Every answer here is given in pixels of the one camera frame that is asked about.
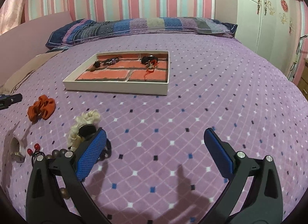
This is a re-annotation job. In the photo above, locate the black scrunchie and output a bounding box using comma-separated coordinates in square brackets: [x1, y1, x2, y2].
[141, 55, 158, 65]

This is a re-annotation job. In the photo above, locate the brown pendant item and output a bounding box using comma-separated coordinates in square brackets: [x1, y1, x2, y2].
[90, 61, 101, 72]

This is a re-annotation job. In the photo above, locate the black purple braided bracelet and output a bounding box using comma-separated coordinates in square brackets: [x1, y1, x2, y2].
[103, 56, 123, 66]

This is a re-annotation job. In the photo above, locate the red bead hair tie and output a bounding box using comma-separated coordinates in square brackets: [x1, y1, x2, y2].
[27, 143, 47, 167]

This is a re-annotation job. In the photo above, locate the wooden drawer nightstand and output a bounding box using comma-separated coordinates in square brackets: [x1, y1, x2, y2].
[298, 59, 308, 99]

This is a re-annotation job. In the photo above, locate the gold watch white strap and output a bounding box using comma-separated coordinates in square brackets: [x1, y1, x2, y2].
[10, 136, 27, 164]

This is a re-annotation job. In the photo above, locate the patchwork blue purple pillow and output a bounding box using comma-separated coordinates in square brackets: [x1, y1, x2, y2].
[45, 17, 238, 49]

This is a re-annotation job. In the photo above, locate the pink headboard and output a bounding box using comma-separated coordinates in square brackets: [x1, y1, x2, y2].
[1, 11, 72, 85]

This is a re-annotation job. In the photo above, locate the red braided cord bracelet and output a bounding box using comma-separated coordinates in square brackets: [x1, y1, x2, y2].
[143, 60, 161, 81]

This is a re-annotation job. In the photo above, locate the white tray brick pattern liner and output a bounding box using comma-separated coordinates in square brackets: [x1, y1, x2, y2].
[63, 50, 170, 96]

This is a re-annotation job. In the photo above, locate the white wardrobe with decals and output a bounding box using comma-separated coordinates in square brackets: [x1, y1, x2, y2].
[236, 0, 301, 74]

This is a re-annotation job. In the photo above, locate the cream white scrunchie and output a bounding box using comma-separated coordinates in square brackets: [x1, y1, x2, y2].
[67, 110, 101, 152]

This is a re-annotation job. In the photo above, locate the purple dotted bed cover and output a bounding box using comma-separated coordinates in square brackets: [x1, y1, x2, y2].
[1, 34, 307, 223]

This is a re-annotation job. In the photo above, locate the orange scrunchie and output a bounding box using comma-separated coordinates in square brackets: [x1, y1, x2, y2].
[27, 95, 56, 123]

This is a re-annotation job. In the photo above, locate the beige sheet edge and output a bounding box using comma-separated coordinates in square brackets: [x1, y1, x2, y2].
[1, 50, 64, 95]

